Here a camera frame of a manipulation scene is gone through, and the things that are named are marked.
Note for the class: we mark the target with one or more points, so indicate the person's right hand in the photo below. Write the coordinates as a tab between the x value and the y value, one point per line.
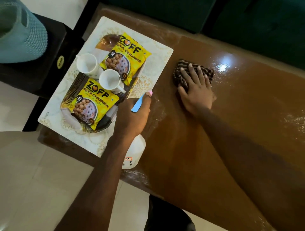
197	95

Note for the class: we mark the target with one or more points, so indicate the person's left hand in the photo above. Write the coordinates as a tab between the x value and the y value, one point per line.
129	119

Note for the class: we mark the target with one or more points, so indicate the person's left fingers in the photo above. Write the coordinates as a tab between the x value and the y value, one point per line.
145	104

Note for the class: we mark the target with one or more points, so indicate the person's right middle finger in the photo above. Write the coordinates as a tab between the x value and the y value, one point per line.
192	72

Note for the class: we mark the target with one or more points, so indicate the person's right thumb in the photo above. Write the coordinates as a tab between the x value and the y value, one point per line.
182	90

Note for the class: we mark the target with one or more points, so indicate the person's right little finger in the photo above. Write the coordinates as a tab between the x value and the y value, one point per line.
207	81

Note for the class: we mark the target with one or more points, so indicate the brown checkered cleaning cloth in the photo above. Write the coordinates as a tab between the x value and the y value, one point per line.
181	76

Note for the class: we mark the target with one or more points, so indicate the white spray bottle blue trigger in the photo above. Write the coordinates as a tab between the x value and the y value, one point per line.
134	152

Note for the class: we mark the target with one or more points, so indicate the person's right forearm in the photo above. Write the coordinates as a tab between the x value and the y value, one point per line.
243	154

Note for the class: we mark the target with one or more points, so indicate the person's left forearm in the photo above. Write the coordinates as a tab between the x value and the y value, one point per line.
100	185

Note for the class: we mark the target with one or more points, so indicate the white patterned tray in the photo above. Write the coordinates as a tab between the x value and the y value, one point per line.
154	54

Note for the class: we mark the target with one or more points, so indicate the white cup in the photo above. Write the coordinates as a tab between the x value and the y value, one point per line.
87	64
110	79

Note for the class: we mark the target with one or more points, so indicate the yellow snack packet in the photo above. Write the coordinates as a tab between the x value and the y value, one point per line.
95	104
129	51

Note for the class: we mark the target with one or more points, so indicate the brown glass bowl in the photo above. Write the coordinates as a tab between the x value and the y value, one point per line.
108	42

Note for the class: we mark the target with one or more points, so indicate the feather print plate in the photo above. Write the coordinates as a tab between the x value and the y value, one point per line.
71	94

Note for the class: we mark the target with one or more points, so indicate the dark green sofa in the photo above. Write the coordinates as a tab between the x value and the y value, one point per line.
262	26

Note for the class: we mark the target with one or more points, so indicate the yellow oval sticker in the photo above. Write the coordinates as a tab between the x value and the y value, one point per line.
60	62

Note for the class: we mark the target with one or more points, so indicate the black side table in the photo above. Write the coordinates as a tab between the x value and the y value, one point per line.
43	76

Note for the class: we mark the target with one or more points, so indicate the person's black trouser leg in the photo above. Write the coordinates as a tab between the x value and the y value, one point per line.
166	216

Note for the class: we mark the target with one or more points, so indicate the teal knitted cloth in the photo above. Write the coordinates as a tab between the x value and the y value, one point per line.
21	35

